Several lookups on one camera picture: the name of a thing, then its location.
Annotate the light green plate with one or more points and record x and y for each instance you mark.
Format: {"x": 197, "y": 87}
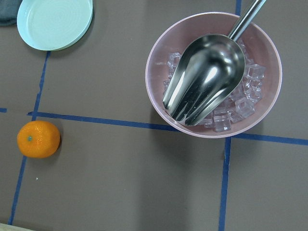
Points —
{"x": 52, "y": 25}

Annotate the metal ice scoop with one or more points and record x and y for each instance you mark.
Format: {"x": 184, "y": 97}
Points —
{"x": 210, "y": 68}

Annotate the pink bowl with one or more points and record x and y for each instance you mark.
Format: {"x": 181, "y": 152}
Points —
{"x": 177, "y": 37}

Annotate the clear ice cubes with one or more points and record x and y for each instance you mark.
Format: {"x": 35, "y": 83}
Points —
{"x": 230, "y": 116}

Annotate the orange fruit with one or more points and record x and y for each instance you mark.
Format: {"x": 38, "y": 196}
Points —
{"x": 38, "y": 139}

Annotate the folded grey cloth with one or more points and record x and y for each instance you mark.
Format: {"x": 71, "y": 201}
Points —
{"x": 8, "y": 12}

